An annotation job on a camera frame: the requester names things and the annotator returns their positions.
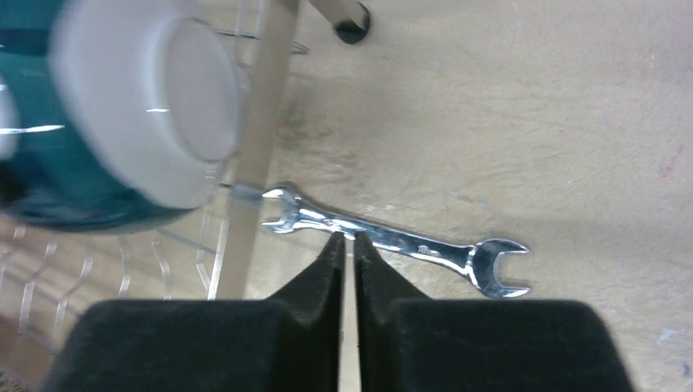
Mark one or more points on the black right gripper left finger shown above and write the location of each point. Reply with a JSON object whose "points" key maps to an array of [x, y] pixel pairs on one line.
{"points": [[289, 341]]}

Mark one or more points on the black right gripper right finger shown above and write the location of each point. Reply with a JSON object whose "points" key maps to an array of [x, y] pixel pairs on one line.
{"points": [[411, 342]]}

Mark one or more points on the stainless steel dish rack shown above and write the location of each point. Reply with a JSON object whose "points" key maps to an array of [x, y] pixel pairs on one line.
{"points": [[216, 162]]}

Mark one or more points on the silver wrench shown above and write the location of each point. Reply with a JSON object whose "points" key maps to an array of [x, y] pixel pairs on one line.
{"points": [[477, 262]]}

